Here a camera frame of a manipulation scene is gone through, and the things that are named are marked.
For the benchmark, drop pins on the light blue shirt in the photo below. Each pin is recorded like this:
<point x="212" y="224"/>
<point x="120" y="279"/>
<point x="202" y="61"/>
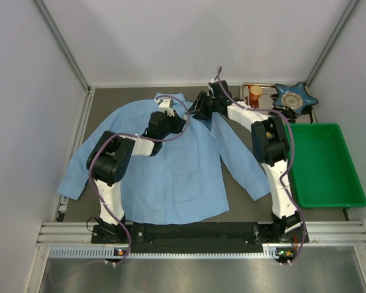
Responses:
<point x="183" y="182"/>

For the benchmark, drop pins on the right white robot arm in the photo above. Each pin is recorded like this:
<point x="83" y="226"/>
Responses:
<point x="271" y="149"/>

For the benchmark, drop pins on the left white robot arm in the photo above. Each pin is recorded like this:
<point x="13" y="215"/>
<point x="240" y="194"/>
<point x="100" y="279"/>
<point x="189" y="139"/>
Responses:
<point x="108" y="162"/>

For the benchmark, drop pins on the orange cup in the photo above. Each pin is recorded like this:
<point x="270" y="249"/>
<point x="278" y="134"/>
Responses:
<point x="255" y="92"/>

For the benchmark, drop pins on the metal tray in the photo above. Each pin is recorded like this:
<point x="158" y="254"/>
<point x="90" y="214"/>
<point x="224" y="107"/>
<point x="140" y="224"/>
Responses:
<point x="266" y="102"/>

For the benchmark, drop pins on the blue star-shaped dish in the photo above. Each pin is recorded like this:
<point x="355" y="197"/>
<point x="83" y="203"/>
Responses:
<point x="294" y="97"/>

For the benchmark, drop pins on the green plastic bin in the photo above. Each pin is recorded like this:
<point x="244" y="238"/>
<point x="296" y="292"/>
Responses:
<point x="323" y="174"/>

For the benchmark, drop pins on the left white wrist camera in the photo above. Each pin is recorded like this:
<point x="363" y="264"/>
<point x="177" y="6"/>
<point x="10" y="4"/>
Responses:
<point x="165" y="105"/>

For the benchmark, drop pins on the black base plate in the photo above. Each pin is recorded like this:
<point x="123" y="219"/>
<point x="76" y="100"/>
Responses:
<point x="201" y="237"/>

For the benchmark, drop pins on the aluminium front rail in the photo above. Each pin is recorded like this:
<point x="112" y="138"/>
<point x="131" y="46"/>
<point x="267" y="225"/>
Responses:
<point x="73" y="240"/>

